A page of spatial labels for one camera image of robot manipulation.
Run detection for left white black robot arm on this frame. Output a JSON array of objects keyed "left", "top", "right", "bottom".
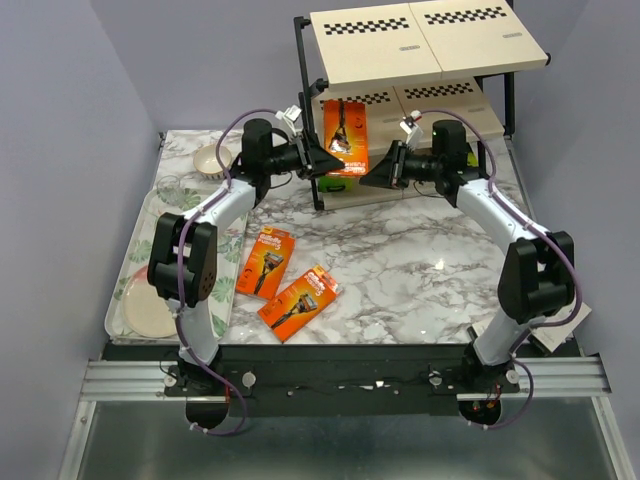
[{"left": 147, "top": 105, "right": 344, "bottom": 395}]

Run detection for white paper card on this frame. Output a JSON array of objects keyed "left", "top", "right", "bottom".
[{"left": 467, "top": 302, "right": 592, "bottom": 354}]

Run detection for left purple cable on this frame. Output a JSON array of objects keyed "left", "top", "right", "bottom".
[{"left": 174, "top": 108, "right": 281, "bottom": 438}]

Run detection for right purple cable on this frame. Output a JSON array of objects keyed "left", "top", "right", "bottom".
[{"left": 419, "top": 108, "right": 584, "bottom": 431}]

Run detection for aluminium black mounting rail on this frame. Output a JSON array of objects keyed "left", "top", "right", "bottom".
[{"left": 80, "top": 345, "right": 611, "bottom": 418}]

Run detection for pink white plate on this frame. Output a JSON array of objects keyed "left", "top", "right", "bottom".
[{"left": 121, "top": 267, "right": 176, "bottom": 339}]

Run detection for white bowl orange rim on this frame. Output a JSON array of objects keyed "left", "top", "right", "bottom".
[{"left": 193, "top": 144, "right": 233, "bottom": 180}]

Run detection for purple cable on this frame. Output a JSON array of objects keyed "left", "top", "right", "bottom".
[
  {"left": 419, "top": 108, "right": 584, "bottom": 431},
  {"left": 174, "top": 108, "right": 281, "bottom": 438}
]

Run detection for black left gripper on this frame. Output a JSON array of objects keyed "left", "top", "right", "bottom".
[{"left": 264, "top": 128, "right": 345, "bottom": 181}]

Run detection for beige black three-tier shelf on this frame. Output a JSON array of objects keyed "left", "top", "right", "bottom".
[{"left": 293, "top": 0, "right": 553, "bottom": 212}]

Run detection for clear drinking glass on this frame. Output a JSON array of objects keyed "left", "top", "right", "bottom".
[{"left": 155, "top": 175, "right": 183, "bottom": 207}]

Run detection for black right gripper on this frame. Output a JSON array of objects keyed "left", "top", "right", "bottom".
[{"left": 359, "top": 140, "right": 442, "bottom": 191}]

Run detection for white leaf-print tray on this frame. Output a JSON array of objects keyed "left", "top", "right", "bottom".
[{"left": 105, "top": 187, "right": 247, "bottom": 344}]

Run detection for orange Gillette Fusion5 box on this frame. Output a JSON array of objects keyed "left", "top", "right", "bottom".
[{"left": 235, "top": 226, "right": 296, "bottom": 300}]

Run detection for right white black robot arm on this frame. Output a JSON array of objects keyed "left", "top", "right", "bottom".
[{"left": 359, "top": 111, "right": 582, "bottom": 392}]

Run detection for black green razor box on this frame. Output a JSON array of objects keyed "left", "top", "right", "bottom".
[
  {"left": 318, "top": 176, "right": 354, "bottom": 193},
  {"left": 466, "top": 145, "right": 479, "bottom": 168}
]

